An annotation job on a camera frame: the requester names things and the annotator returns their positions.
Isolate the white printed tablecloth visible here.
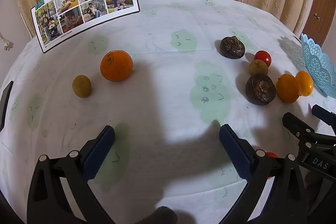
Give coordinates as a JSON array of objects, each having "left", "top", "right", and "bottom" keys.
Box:
[{"left": 0, "top": 0, "right": 336, "bottom": 224}]

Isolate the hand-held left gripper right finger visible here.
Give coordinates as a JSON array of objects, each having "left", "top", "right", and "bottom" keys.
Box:
[{"left": 219, "top": 124, "right": 307, "bottom": 224}]

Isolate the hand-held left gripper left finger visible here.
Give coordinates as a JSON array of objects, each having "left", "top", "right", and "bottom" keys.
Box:
[{"left": 27, "top": 125, "right": 116, "bottom": 224}]

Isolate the brown wooden cabinet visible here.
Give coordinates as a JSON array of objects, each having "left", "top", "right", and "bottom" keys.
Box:
[{"left": 302, "top": 0, "right": 334, "bottom": 48}]

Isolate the black flat device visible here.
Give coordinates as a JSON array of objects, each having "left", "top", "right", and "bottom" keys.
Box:
[{"left": 0, "top": 80, "right": 14, "bottom": 132}]

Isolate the small orange kumquat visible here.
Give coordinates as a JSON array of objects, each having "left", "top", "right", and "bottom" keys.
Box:
[
  {"left": 295, "top": 71, "right": 314, "bottom": 97},
  {"left": 276, "top": 73, "right": 301, "bottom": 104}
]

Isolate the brown longan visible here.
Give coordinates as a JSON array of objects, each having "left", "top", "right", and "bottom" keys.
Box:
[
  {"left": 249, "top": 60, "right": 269, "bottom": 76},
  {"left": 72, "top": 75, "right": 92, "bottom": 98}
]

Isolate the small red cherry tomato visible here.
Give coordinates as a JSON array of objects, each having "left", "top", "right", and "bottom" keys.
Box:
[{"left": 253, "top": 50, "right": 272, "bottom": 68}]

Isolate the dark water chestnut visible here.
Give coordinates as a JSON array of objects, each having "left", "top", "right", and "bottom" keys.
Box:
[
  {"left": 245, "top": 73, "right": 277, "bottom": 106},
  {"left": 220, "top": 36, "right": 246, "bottom": 59}
]

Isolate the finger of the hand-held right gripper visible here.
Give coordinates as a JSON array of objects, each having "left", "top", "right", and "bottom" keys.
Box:
[
  {"left": 282, "top": 112, "right": 336, "bottom": 149},
  {"left": 312, "top": 105, "right": 336, "bottom": 126}
]

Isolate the photo collage board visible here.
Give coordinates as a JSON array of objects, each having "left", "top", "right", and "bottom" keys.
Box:
[{"left": 31, "top": 0, "right": 140, "bottom": 54}]

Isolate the light blue plastic basket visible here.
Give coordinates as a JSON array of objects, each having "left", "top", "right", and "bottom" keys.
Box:
[{"left": 300, "top": 33, "right": 336, "bottom": 98}]

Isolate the large orange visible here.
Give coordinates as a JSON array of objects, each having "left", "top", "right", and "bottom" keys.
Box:
[{"left": 100, "top": 50, "right": 133, "bottom": 82}]

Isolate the white power plug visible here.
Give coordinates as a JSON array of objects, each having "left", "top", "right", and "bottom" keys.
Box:
[{"left": 0, "top": 31, "right": 13, "bottom": 52}]

